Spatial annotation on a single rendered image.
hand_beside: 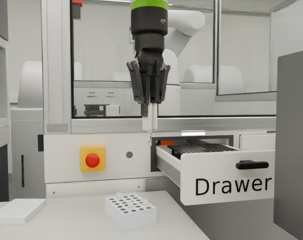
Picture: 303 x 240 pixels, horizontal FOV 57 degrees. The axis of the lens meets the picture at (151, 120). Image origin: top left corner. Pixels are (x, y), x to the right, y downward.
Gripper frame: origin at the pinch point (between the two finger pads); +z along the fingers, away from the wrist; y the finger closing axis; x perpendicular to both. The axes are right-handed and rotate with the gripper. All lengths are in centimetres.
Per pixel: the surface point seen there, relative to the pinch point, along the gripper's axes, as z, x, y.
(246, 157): 8.8, 21.2, -10.0
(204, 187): 14.7, 16.4, -1.3
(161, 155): 12.5, -7.5, -11.0
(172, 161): 11.7, 2.8, -5.3
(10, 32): -97, -348, -61
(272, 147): 12, 9, -49
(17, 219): 22.9, -13.6, 28.4
